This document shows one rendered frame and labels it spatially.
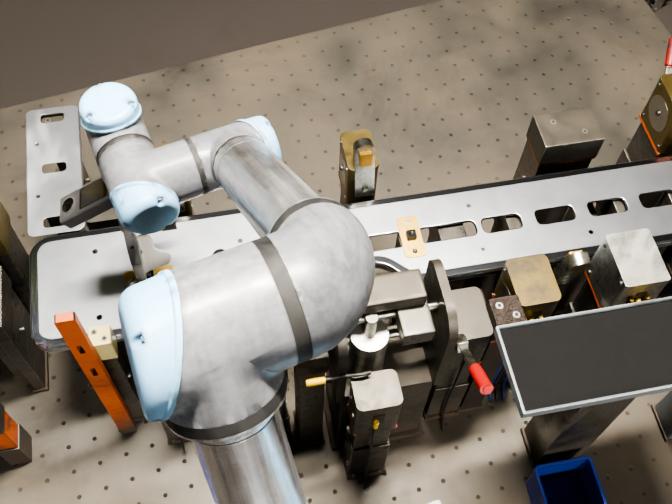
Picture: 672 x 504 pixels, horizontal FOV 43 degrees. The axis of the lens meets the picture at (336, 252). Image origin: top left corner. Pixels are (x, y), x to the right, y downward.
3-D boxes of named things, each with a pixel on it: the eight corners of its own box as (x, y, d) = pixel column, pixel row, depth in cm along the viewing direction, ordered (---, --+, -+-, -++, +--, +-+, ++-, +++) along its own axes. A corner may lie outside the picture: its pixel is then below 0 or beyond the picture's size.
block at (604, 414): (568, 420, 166) (646, 322, 128) (581, 459, 162) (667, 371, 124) (519, 429, 165) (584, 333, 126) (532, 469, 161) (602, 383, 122)
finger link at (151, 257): (176, 288, 130) (165, 233, 126) (137, 294, 129) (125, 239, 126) (176, 279, 133) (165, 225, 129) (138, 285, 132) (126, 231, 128)
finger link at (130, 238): (141, 268, 126) (130, 213, 123) (131, 269, 126) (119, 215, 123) (142, 255, 131) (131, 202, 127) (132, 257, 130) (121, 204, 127)
